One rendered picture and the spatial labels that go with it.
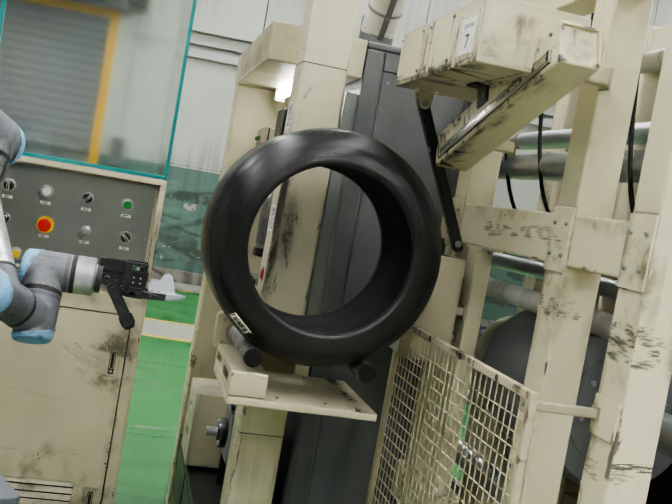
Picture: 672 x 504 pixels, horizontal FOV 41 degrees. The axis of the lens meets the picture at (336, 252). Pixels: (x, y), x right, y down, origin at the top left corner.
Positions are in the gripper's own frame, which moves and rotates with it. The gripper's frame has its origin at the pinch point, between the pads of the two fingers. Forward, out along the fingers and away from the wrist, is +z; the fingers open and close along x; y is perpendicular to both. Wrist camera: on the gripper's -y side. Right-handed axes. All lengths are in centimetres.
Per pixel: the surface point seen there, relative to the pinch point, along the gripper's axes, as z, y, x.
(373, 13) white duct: 52, 94, 80
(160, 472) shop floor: 17, -101, 174
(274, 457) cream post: 35, -44, 27
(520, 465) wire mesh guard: 65, -14, -60
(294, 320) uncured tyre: 31.7, -3.2, 15.8
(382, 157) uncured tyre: 40, 42, -11
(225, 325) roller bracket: 14.9, -8.5, 24.3
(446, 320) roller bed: 75, 3, 20
